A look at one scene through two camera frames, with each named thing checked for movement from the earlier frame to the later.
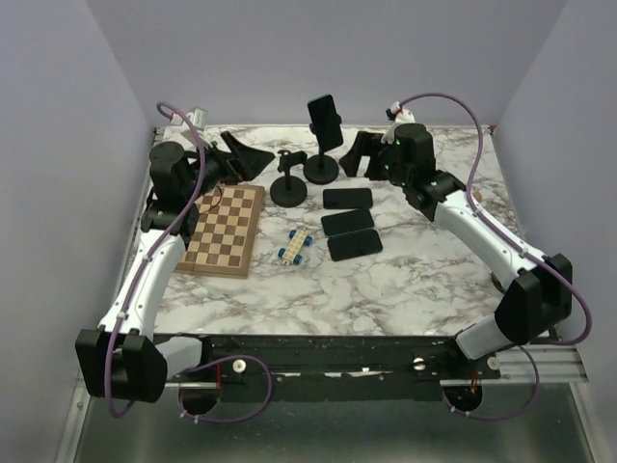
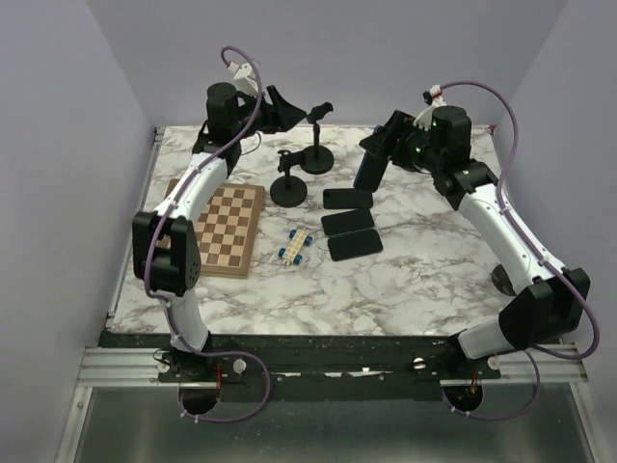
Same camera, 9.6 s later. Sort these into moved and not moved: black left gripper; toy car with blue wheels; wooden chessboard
Moved: black left gripper
Not moved: wooden chessboard; toy car with blue wheels
